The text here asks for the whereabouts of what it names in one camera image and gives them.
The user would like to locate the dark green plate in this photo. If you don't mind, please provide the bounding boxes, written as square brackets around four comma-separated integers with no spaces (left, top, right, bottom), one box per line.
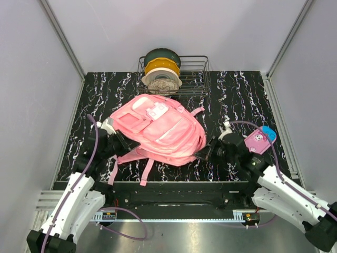
[144,48,181,68]

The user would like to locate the pink purple pencil case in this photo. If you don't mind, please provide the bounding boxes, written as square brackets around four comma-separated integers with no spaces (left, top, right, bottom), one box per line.
[244,126,277,155]

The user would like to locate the aluminium front rail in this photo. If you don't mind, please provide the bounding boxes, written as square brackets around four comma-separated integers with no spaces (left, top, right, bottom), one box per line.
[34,190,324,222]

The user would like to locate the yellow plate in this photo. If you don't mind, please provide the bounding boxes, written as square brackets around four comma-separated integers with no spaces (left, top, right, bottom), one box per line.
[145,57,180,75]

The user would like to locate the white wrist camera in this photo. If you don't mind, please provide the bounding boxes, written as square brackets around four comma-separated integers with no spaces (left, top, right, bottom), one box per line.
[96,117,116,135]
[219,121,233,140]

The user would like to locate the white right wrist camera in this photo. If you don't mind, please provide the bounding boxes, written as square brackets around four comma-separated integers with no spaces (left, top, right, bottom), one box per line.
[219,121,233,140]

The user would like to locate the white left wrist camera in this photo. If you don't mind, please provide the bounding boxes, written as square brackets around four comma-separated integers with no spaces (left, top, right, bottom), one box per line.
[96,117,116,135]

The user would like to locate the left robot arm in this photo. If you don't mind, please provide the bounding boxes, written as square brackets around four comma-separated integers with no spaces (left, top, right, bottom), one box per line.
[26,129,140,252]

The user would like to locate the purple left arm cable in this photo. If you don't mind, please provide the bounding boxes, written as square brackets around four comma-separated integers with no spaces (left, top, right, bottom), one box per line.
[39,113,148,253]

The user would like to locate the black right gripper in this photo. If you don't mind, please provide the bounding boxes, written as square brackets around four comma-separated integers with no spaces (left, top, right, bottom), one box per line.
[195,136,239,165]

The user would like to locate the black wire dish rack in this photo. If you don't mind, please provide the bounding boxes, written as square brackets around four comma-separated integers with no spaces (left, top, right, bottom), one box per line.
[135,55,211,98]

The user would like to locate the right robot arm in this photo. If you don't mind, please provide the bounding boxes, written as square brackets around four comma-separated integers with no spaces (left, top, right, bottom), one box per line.
[195,133,336,252]

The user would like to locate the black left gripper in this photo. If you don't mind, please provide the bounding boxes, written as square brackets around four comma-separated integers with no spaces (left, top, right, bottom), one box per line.
[101,129,139,159]

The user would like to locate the grey patterned plate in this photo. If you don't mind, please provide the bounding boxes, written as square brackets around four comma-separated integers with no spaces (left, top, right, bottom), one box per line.
[147,79,179,92]

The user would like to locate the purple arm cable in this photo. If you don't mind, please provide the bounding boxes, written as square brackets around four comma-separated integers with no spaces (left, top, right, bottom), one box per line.
[215,121,337,228]
[39,113,148,253]

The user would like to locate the pink student backpack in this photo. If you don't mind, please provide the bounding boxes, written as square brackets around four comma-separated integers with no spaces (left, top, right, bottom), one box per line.
[108,94,206,186]

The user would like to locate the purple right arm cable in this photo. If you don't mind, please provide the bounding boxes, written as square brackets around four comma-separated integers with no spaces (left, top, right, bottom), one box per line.
[215,121,337,228]

